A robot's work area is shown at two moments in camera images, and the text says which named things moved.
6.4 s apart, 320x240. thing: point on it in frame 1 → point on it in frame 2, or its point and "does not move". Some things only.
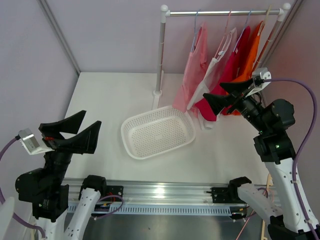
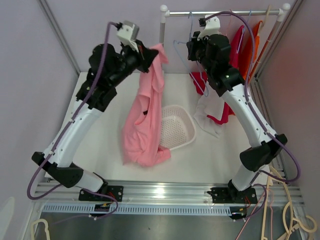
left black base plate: [114, 190] does not move
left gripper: [84, 141] → [139, 55]
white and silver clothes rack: [283, 13] does not move
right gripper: [237, 91] → [194, 44]
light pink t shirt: [197, 60] → [142, 144]
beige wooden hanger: [265, 20] does not move
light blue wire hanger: [195, 33] → [175, 42]
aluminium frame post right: [280, 32] does not move
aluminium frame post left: [46, 7] does not move
